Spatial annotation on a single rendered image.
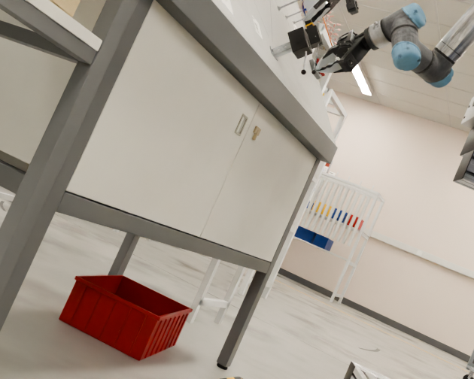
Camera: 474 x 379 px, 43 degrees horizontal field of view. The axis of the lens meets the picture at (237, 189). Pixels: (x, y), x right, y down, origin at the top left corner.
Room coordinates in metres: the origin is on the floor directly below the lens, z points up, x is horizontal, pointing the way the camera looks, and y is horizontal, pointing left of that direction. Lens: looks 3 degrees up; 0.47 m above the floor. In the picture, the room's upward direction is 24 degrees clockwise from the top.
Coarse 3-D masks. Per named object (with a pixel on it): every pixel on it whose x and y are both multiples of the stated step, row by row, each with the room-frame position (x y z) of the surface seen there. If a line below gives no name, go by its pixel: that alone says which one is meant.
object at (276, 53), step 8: (288, 32) 1.58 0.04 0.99; (296, 32) 1.57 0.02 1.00; (304, 32) 1.56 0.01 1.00; (296, 40) 1.56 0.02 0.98; (304, 40) 1.55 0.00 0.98; (280, 48) 1.59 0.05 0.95; (288, 48) 1.58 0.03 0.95; (296, 48) 1.56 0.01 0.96; (304, 48) 1.55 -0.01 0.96; (296, 56) 1.59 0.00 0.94; (304, 64) 1.56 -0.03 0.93; (304, 72) 1.56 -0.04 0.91
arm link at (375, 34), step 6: (372, 24) 1.75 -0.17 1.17; (378, 24) 1.73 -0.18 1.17; (372, 30) 1.74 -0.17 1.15; (378, 30) 1.73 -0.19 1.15; (372, 36) 1.74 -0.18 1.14; (378, 36) 1.73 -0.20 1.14; (384, 36) 1.79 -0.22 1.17; (372, 42) 1.75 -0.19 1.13; (378, 42) 1.74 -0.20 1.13; (384, 42) 1.74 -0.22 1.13; (390, 42) 1.77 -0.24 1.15
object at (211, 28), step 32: (160, 0) 1.12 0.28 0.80; (192, 0) 1.15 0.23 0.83; (192, 32) 1.25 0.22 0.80; (224, 32) 1.28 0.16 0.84; (224, 64) 1.39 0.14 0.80; (256, 64) 1.44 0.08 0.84; (256, 96) 1.57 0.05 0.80; (288, 96) 1.64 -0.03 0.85; (288, 128) 1.80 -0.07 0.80; (320, 128) 1.91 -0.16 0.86
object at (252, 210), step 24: (264, 120) 1.67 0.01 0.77; (264, 144) 1.72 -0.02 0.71; (288, 144) 1.86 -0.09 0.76; (240, 168) 1.66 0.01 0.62; (264, 168) 1.78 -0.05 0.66; (288, 168) 1.93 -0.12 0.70; (240, 192) 1.71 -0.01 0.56; (264, 192) 1.84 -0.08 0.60; (288, 192) 2.00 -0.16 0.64; (216, 216) 1.64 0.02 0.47; (240, 216) 1.77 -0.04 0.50; (264, 216) 1.91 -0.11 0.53; (288, 216) 2.08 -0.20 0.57; (216, 240) 1.70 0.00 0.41; (240, 240) 1.83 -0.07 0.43; (264, 240) 1.98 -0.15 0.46
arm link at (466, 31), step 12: (468, 12) 1.65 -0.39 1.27; (456, 24) 1.67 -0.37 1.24; (468, 24) 1.64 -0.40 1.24; (444, 36) 1.70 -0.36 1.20; (456, 36) 1.66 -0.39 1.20; (468, 36) 1.65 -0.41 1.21; (444, 48) 1.68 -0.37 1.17; (456, 48) 1.67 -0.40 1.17; (468, 48) 1.68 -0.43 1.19; (432, 60) 1.68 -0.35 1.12; (444, 60) 1.68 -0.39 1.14; (456, 60) 1.69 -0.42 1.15; (420, 72) 1.70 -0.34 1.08; (432, 72) 1.70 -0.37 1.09; (444, 72) 1.71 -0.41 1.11; (432, 84) 1.74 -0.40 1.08; (444, 84) 1.73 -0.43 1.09
